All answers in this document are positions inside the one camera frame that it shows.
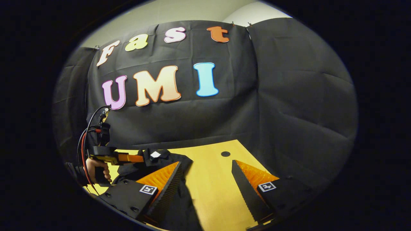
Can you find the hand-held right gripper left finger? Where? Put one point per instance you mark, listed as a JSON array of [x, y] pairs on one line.
[[170, 189]]

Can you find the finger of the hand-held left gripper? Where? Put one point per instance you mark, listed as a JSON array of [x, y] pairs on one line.
[[131, 158]]

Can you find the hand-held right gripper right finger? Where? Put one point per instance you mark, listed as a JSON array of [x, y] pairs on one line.
[[247, 192]]

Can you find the black shirt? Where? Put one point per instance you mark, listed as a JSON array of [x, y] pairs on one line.
[[183, 211]]

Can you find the black round table grommet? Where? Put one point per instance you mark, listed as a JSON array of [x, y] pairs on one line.
[[225, 154]]

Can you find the black backdrop cloth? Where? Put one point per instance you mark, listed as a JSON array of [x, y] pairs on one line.
[[289, 96]]

